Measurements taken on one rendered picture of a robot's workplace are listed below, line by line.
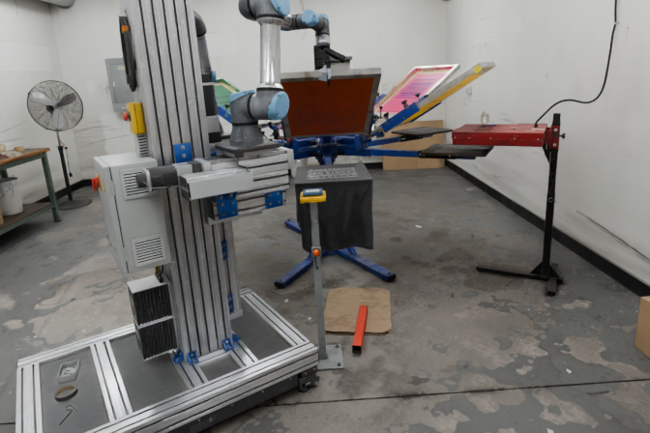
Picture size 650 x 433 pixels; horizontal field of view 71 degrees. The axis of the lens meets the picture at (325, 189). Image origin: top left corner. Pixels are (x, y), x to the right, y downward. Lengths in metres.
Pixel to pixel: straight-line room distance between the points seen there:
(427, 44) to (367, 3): 1.09
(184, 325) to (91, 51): 5.99
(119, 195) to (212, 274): 0.59
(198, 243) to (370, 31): 5.49
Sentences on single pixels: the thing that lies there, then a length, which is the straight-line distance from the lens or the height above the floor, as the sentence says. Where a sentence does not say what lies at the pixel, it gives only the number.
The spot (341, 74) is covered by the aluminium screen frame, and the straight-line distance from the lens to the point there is 2.53.
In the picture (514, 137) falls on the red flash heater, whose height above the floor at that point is 1.07.
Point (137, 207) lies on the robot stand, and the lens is 2.05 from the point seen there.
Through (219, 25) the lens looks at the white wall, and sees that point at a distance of 7.28.
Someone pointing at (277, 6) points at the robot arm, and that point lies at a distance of 1.97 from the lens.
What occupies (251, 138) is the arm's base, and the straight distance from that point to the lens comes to 1.99.
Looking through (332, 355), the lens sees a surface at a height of 0.01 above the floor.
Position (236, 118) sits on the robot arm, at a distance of 2.01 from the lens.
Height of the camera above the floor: 1.55
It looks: 14 degrees down
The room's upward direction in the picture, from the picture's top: 3 degrees counter-clockwise
